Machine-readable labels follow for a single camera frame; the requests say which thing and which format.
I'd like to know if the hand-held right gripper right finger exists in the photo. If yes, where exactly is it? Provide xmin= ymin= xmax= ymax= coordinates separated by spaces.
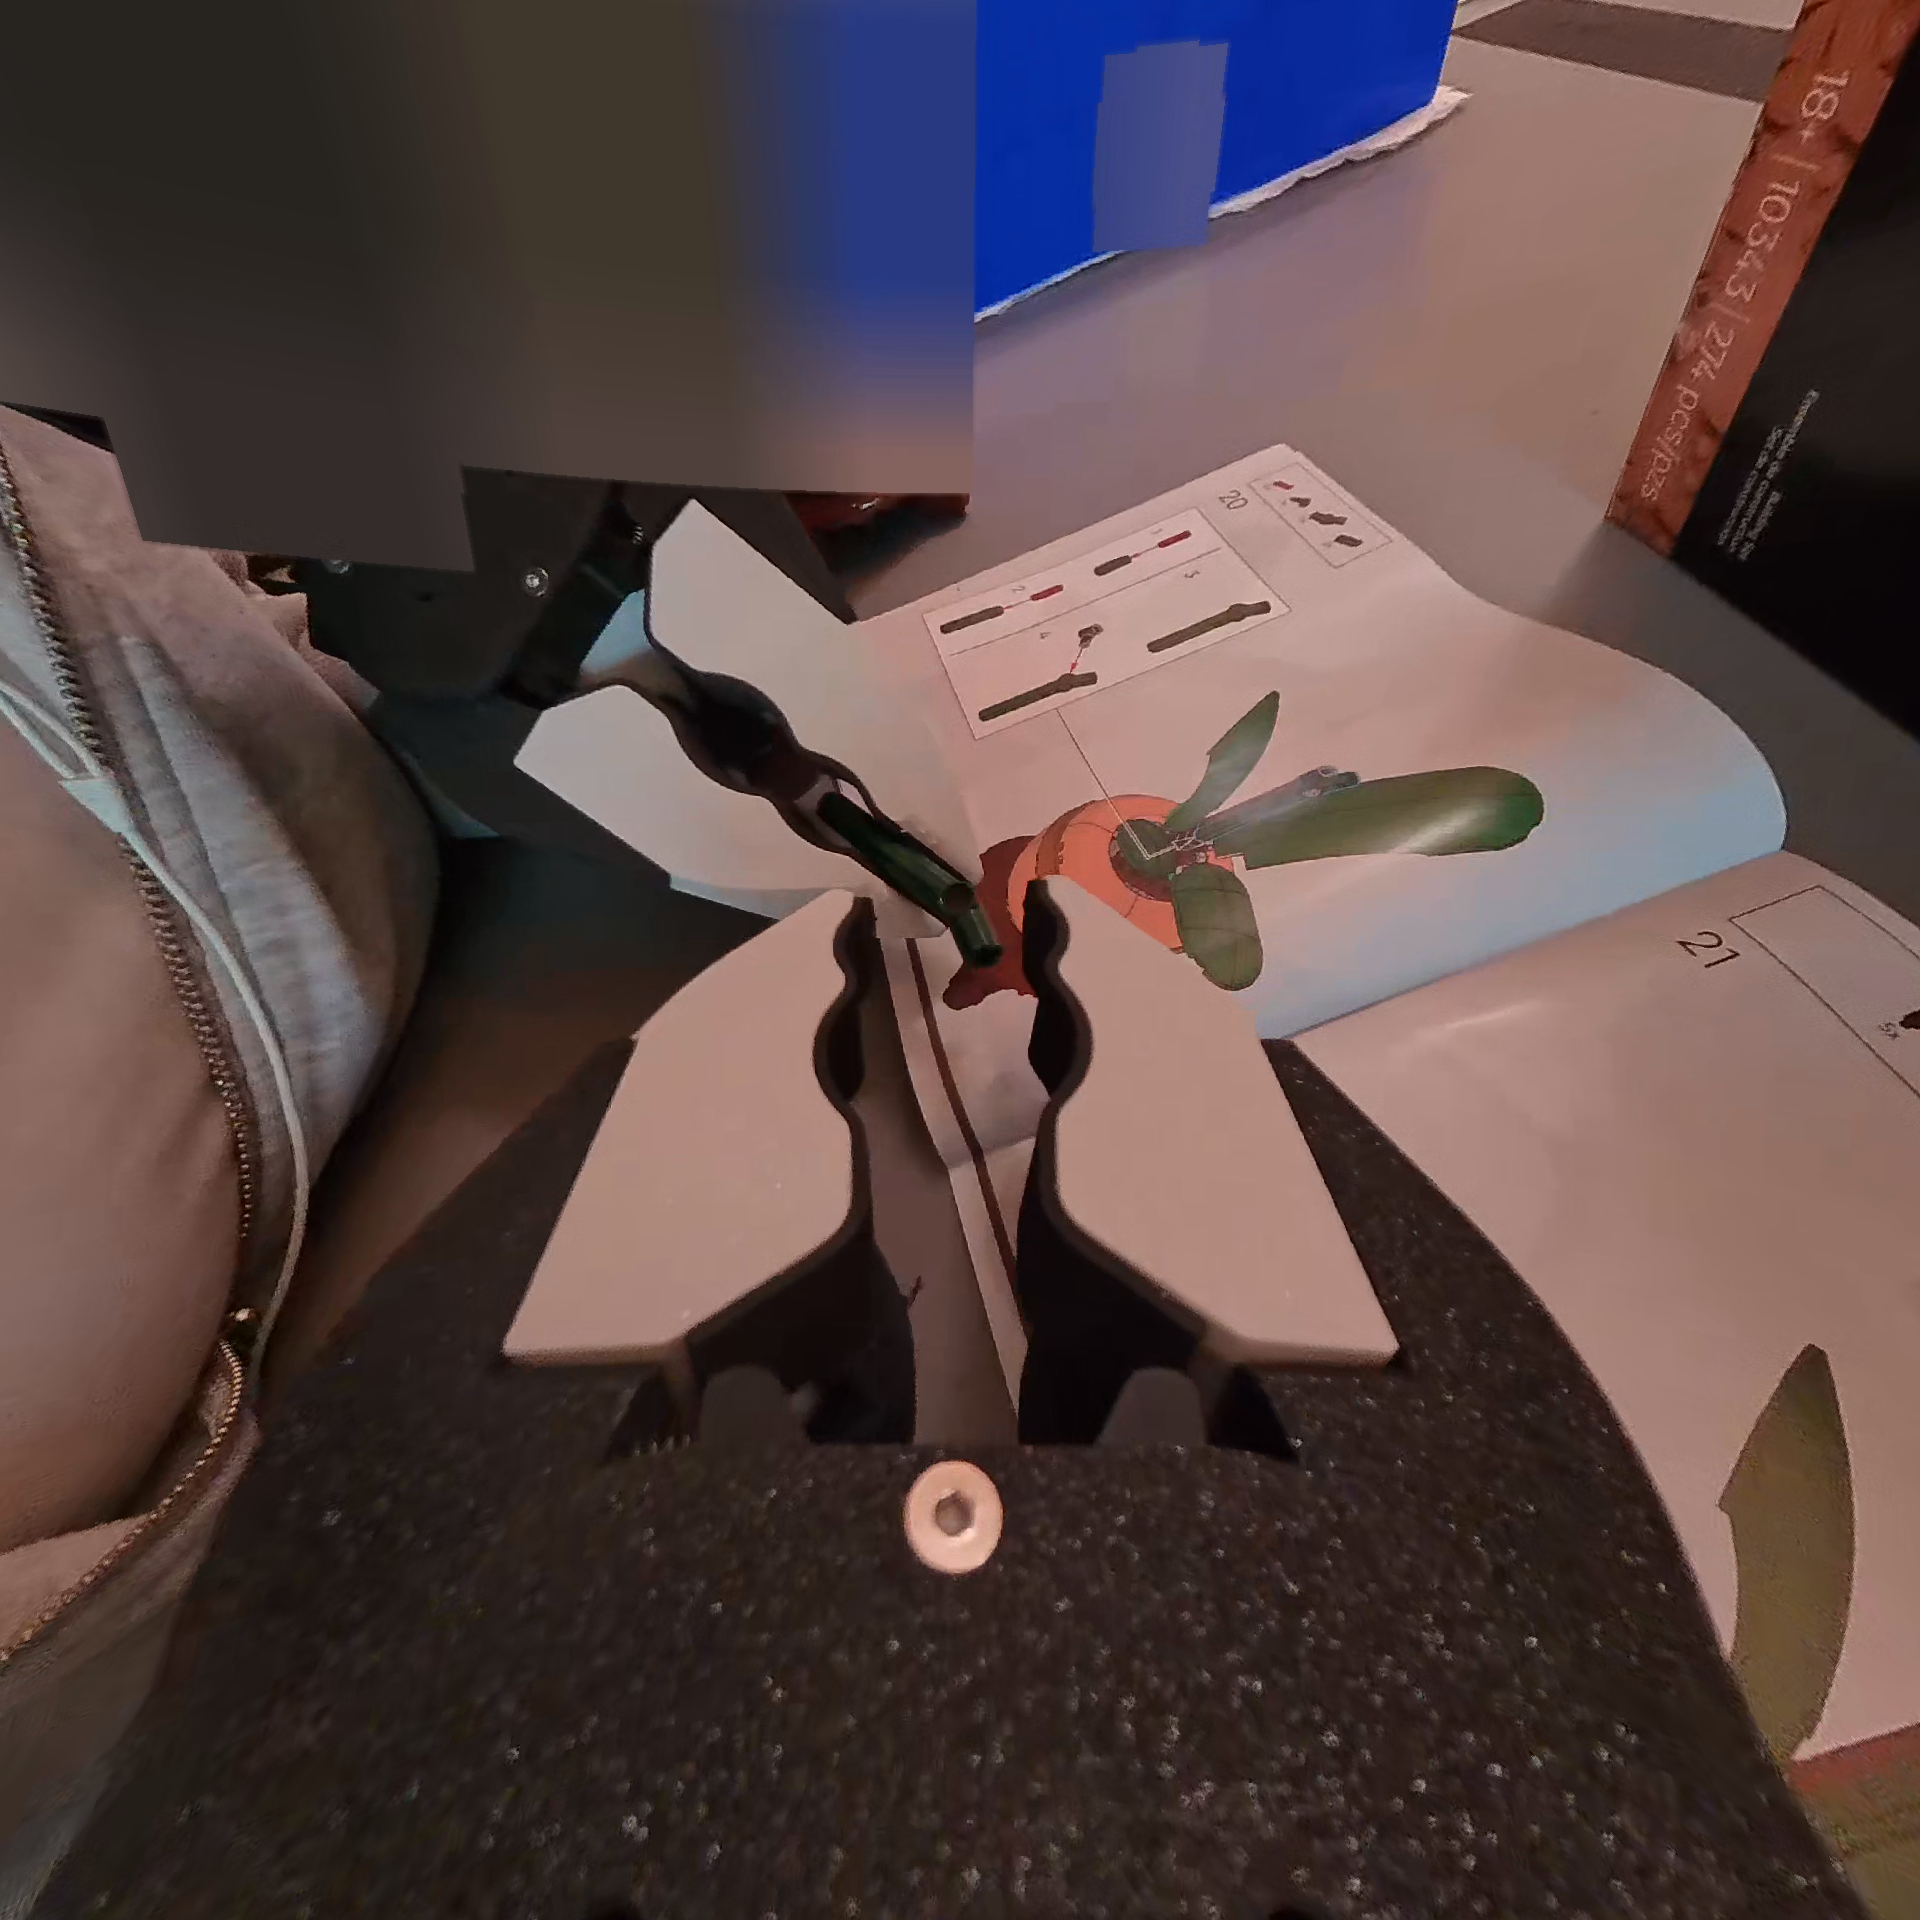
xmin=1020 ymin=877 xmax=1404 ymax=1373

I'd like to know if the dark green toy stem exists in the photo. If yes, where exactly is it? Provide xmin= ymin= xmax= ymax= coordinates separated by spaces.
xmin=814 ymin=795 xmax=1004 ymax=965

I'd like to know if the grey desk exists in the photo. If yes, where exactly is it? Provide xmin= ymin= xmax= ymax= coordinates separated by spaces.
xmin=264 ymin=0 xmax=1920 ymax=1360

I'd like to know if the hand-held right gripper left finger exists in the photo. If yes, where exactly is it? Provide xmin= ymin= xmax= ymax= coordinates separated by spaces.
xmin=504 ymin=886 xmax=921 ymax=1366

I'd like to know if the blue plastic bin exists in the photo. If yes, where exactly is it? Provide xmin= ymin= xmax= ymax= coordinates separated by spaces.
xmin=976 ymin=0 xmax=1457 ymax=319

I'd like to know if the black orchid toy set box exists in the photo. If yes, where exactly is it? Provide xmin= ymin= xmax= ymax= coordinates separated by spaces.
xmin=1605 ymin=0 xmax=1920 ymax=663

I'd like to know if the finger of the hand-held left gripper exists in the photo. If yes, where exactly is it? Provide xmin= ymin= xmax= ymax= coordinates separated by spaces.
xmin=644 ymin=499 xmax=981 ymax=873
xmin=512 ymin=681 xmax=952 ymax=944

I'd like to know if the open building instruction booklet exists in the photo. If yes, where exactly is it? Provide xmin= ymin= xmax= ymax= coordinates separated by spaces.
xmin=856 ymin=440 xmax=1920 ymax=1920

